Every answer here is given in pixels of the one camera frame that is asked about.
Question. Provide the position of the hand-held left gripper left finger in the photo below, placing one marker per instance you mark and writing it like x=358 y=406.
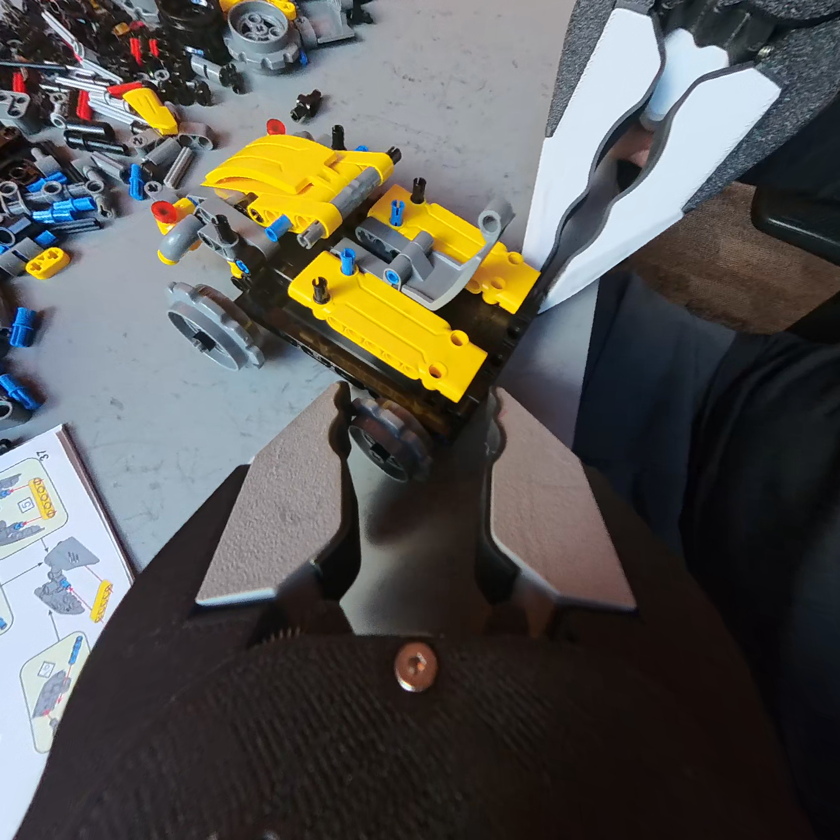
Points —
x=282 y=519

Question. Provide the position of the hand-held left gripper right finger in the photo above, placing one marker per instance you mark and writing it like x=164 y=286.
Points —
x=558 y=525

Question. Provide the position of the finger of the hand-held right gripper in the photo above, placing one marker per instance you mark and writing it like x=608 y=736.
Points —
x=683 y=158
x=591 y=131

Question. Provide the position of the yellow toy brick vehicle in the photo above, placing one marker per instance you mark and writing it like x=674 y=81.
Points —
x=368 y=289

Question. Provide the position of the small black brick piece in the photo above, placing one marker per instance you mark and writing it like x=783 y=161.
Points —
x=306 y=105

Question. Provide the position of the black office chair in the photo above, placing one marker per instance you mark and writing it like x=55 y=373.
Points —
x=801 y=217

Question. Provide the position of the person's legs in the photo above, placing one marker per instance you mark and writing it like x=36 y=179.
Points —
x=722 y=460

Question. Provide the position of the building instruction booklet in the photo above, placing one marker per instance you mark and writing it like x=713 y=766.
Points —
x=53 y=604

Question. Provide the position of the pile of loose toy bricks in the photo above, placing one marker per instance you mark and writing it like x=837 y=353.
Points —
x=118 y=118

